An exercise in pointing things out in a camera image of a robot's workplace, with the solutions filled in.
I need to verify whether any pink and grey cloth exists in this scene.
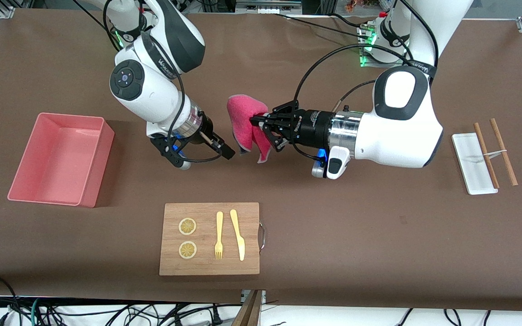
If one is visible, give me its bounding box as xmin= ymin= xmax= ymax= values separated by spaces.
xmin=227 ymin=94 xmax=273 ymax=164

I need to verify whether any wooden cutting board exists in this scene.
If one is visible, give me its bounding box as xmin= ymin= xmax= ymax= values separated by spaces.
xmin=159 ymin=202 xmax=261 ymax=276

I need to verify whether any yellow plastic fork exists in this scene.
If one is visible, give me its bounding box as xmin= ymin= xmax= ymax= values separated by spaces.
xmin=214 ymin=211 xmax=224 ymax=260

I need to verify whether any yellow plastic knife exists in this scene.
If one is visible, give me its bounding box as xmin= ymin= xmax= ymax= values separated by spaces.
xmin=230 ymin=209 xmax=246 ymax=262

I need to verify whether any pink plastic bin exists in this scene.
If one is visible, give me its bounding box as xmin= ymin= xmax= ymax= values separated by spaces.
xmin=7 ymin=112 xmax=115 ymax=208

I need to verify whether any white rectangular tray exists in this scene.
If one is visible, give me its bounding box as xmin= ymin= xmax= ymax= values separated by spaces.
xmin=451 ymin=133 xmax=499 ymax=196

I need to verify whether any wooden plank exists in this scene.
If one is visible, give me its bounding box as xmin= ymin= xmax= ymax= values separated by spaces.
xmin=232 ymin=290 xmax=264 ymax=326

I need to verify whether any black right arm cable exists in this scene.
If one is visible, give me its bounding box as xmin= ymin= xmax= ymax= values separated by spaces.
xmin=73 ymin=0 xmax=223 ymax=163

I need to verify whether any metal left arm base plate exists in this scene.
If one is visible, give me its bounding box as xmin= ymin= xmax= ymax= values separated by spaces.
xmin=358 ymin=23 xmax=409 ymax=68

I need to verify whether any black cable on table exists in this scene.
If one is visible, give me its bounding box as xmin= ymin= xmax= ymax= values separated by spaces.
xmin=270 ymin=13 xmax=370 ymax=41

